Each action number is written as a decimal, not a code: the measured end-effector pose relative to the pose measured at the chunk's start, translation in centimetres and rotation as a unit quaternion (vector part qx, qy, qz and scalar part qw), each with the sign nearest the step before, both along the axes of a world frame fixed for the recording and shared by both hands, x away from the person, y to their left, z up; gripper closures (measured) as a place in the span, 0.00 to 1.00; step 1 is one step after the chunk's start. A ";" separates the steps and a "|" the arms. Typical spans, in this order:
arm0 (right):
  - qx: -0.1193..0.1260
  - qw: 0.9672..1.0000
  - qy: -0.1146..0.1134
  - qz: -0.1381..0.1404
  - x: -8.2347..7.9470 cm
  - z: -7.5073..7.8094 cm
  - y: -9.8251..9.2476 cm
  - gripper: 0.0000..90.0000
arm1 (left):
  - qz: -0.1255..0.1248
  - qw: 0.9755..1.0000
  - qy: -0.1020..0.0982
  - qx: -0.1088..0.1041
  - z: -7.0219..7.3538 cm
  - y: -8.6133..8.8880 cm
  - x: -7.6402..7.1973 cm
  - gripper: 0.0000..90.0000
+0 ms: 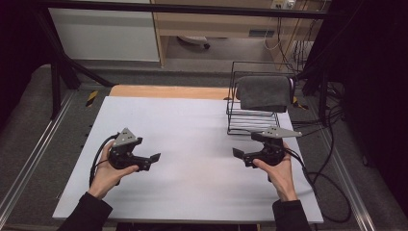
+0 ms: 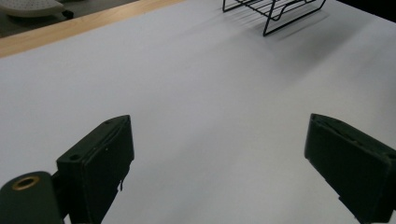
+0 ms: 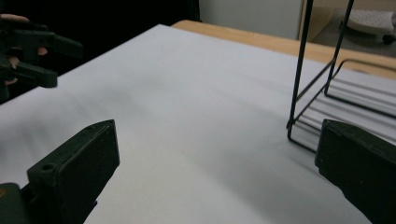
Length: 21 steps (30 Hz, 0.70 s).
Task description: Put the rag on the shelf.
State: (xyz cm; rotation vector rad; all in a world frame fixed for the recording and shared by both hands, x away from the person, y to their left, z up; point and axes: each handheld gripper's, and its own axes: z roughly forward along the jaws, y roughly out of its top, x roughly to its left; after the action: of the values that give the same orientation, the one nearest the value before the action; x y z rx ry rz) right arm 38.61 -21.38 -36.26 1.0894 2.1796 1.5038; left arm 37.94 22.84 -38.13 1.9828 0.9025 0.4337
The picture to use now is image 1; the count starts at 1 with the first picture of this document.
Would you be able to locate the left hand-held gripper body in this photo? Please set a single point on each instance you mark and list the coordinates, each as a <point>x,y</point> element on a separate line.
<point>123,150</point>

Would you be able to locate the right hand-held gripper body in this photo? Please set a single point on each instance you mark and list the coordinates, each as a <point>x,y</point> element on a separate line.
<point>272,147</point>

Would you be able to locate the dark grey towel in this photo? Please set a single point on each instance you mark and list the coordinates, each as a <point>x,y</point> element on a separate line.
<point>264,93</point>

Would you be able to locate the person's left hand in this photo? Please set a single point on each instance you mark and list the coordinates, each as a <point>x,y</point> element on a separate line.
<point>107,173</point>

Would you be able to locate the person's right hand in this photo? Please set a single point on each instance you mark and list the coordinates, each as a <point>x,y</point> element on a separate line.
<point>279,176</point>

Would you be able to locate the yellow black warning tape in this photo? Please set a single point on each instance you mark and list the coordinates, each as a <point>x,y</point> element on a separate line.
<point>91,98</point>

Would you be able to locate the black metal stand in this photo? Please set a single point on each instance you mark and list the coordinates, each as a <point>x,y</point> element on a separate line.
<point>57,70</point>

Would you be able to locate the white cabinet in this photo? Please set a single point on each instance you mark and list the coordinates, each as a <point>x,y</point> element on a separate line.
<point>106,35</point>

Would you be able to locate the office chair base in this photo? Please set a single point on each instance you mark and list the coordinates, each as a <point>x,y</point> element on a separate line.
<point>194,40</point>

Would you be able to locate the black curtain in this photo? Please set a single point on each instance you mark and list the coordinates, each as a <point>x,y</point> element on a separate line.
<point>372,80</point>

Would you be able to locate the white power strip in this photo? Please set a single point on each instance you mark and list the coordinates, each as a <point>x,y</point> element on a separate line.
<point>283,4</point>

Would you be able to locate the aluminium rail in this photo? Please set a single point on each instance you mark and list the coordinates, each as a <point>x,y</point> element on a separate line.
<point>35,154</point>
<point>349,179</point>

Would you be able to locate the black metal frame bar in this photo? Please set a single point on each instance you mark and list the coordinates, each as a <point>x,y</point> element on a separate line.
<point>192,9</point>

